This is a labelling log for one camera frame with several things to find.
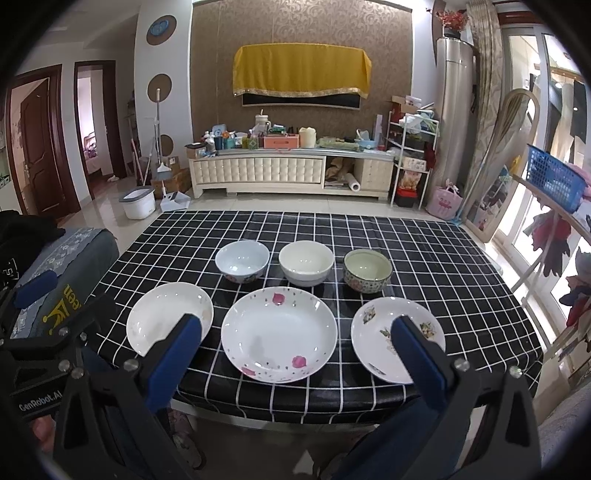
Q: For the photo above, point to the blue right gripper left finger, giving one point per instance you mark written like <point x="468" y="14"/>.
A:
<point x="159" y="372"/>

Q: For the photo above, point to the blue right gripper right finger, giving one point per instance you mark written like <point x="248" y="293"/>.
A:
<point x="435" y="375"/>

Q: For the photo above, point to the green bowl patterned outside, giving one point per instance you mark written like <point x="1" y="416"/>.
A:
<point x="367" y="271"/>

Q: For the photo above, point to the black white grid tablecloth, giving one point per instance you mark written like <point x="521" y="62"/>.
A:
<point x="435" y="264"/>

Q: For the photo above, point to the yellow cloth covered television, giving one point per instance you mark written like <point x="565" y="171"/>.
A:
<point x="306" y="74"/>

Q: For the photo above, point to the pink storage box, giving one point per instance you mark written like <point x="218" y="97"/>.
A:
<point x="279" y="142"/>

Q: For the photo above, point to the blue plastic basket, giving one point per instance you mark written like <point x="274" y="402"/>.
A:
<point x="555" y="178"/>

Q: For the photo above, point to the white plate cartoon prints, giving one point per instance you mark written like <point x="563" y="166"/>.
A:
<point x="371" y="335"/>

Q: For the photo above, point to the red hanging clothes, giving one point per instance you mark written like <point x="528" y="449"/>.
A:
<point x="552" y="237"/>

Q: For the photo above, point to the white dustpan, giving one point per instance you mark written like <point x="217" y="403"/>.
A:
<point x="174" y="201"/>

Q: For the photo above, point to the brown wooden door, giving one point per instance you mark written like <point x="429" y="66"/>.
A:
<point x="43" y="188"/>

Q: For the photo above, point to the grey chair cover gold crown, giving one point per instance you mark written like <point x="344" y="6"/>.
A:
<point x="79" y="258"/>

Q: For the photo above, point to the white bowl floral outside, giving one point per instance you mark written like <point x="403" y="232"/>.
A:
<point x="242" y="261"/>

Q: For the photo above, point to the red artificial flowers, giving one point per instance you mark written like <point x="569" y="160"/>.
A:
<point x="453" y="22"/>

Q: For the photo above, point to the white plastic tub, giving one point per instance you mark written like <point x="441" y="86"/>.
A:
<point x="138" y="203"/>

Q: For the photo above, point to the plain cream white bowl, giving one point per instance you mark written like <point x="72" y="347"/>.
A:
<point x="306" y="263"/>

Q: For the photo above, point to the white plate pink petals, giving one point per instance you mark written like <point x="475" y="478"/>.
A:
<point x="279" y="335"/>

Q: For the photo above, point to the cream tufted TV cabinet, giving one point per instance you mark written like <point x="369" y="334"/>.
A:
<point x="296" y="171"/>

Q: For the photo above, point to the plain white plate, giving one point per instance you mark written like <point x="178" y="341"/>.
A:
<point x="156" y="313"/>

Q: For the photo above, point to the white paper roll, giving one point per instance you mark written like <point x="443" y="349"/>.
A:
<point x="353" y="183"/>

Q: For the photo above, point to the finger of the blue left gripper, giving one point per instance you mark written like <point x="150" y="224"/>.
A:
<point x="35" y="289"/>

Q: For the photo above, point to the pink gift bag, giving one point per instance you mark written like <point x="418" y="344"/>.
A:
<point x="445" y="202"/>

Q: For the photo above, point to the cream canister jar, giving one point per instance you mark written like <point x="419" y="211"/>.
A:
<point x="308" y="137"/>

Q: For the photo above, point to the white wire shelf rack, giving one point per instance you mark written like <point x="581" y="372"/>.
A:
<point x="412" y="137"/>

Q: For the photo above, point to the patterned beige curtain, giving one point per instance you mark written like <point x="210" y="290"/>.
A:
<point x="486" y="31"/>

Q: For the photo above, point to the cardboard box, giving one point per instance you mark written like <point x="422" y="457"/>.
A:
<point x="178" y="182"/>

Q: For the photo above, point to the white floor mop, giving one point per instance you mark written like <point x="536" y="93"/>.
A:
<point x="163" y="172"/>

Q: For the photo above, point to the silver standing air conditioner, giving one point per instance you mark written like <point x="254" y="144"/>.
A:
<point x="454" y="98"/>

